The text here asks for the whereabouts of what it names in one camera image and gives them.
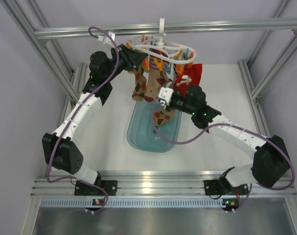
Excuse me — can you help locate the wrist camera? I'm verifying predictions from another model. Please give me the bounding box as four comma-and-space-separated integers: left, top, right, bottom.
158, 87, 174, 106
97, 31, 115, 49

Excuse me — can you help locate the beige argyle sock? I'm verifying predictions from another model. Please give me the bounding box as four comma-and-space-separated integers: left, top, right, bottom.
132, 65, 149, 102
152, 75, 177, 127

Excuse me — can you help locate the blue transparent tray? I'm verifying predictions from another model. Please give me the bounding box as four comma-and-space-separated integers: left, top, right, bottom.
127, 101, 182, 153

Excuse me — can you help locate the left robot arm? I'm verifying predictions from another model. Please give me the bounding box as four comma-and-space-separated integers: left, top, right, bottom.
42, 44, 148, 195

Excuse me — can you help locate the perforated cable duct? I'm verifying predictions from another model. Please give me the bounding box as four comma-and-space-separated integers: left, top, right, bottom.
40, 198, 239, 208

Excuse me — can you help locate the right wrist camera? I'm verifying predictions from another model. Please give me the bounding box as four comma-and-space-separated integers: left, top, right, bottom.
158, 87, 174, 106

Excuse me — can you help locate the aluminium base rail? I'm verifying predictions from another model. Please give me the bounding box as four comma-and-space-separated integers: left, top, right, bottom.
30, 170, 297, 196

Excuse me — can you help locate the red sock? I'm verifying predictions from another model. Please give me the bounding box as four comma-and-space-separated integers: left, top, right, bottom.
173, 64, 203, 96

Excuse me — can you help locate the aluminium top crossbar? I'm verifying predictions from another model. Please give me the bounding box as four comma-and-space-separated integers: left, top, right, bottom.
34, 17, 297, 40

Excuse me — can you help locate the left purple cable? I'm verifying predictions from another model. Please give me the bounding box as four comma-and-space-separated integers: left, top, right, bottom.
46, 26, 119, 213

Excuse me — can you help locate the white round clip hanger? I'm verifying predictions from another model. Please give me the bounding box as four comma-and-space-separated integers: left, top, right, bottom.
127, 18, 197, 65

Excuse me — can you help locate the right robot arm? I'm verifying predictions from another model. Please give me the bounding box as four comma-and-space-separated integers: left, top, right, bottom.
158, 85, 296, 194

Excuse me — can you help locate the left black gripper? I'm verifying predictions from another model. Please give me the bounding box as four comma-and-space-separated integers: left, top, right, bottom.
103, 43, 147, 82

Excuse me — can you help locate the beige purple striped sock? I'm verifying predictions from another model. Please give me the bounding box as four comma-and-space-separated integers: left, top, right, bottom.
144, 56, 164, 102

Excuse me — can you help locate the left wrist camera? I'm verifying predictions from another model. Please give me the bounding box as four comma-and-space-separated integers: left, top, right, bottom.
97, 31, 115, 49

